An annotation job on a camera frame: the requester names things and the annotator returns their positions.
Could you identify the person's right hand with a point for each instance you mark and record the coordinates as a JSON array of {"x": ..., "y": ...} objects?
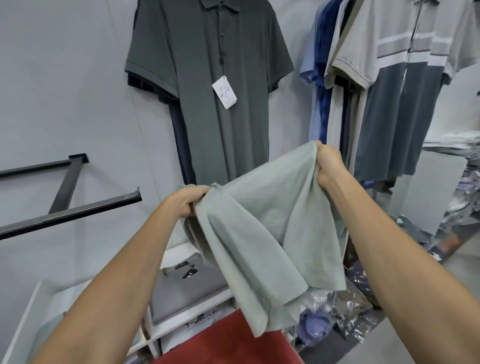
[{"x": 333, "y": 165}]

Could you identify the stack of folded white shirts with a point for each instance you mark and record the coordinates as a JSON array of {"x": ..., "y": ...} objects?
[{"x": 455, "y": 140}]

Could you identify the person's left forearm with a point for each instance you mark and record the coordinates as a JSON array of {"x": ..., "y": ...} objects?
[{"x": 112, "y": 285}]

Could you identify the light green shirt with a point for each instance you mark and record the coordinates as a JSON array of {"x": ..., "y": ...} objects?
[{"x": 270, "y": 232}]

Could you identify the person's left thumb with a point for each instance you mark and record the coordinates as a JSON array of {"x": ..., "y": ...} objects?
[{"x": 198, "y": 191}]

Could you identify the person's right fingers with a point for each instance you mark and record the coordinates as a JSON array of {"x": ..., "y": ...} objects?
[{"x": 322, "y": 161}]

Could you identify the person's left hand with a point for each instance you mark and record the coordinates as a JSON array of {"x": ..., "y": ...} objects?
[{"x": 183, "y": 200}]

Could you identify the red cloth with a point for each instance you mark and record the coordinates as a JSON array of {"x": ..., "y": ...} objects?
[{"x": 225, "y": 345}]

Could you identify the beige hanging shirt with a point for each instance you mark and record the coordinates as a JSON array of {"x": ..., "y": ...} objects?
[{"x": 335, "y": 112}]

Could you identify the pile of plastic-wrapped garments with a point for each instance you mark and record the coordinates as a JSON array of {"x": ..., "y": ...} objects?
[{"x": 337, "y": 315}]

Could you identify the grey colour-block polo shirt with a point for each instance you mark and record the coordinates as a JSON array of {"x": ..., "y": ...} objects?
[{"x": 397, "y": 112}]

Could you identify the person's right forearm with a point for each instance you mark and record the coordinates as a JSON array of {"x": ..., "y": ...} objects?
[{"x": 397, "y": 270}]

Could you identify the heap of bagged clothes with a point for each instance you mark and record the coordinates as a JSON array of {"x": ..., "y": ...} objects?
[{"x": 459, "y": 213}]

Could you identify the royal blue hanging shirt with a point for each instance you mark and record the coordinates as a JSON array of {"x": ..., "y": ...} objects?
[{"x": 326, "y": 48}]

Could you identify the light blue hanging shirt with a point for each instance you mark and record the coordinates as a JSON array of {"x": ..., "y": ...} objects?
[{"x": 313, "y": 97}]

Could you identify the folded grey shirt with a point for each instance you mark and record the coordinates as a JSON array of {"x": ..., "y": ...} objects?
[{"x": 187, "y": 296}]

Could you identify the white price tag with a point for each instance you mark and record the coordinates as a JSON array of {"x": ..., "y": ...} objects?
[{"x": 225, "y": 92}]

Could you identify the black metal wall rack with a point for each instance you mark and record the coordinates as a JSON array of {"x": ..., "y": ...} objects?
[{"x": 63, "y": 191}]

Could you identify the dark grey polo shirt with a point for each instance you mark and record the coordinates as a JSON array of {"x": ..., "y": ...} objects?
[{"x": 221, "y": 86}]

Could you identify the white shelf unit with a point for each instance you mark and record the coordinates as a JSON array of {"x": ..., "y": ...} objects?
[{"x": 176, "y": 330}]

